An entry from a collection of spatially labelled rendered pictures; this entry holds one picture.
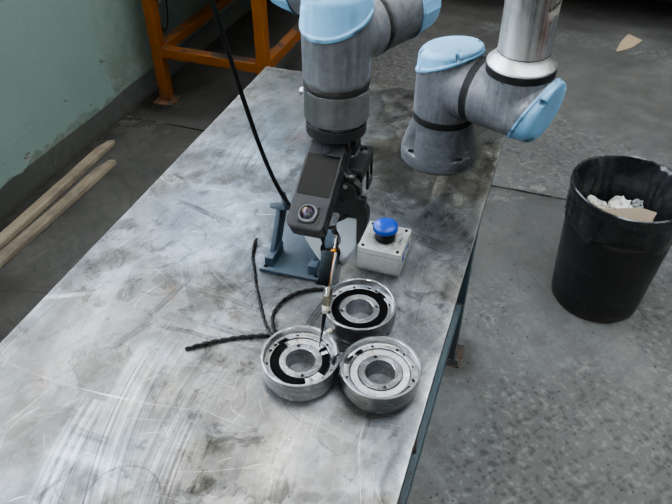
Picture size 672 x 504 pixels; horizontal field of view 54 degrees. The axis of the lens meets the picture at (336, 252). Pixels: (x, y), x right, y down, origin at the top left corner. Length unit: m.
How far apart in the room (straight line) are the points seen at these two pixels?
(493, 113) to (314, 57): 0.52
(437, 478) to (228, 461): 0.99
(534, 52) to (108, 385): 0.80
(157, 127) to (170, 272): 2.06
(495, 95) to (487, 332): 1.08
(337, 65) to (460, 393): 1.36
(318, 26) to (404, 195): 0.58
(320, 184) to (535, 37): 0.49
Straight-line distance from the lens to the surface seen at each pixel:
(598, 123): 3.26
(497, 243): 2.41
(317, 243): 0.86
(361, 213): 0.81
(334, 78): 0.72
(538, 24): 1.11
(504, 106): 1.15
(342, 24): 0.69
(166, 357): 0.96
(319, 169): 0.77
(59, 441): 0.92
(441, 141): 1.26
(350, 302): 0.97
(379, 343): 0.91
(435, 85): 1.21
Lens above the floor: 1.52
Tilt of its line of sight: 41 degrees down
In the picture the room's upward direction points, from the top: straight up
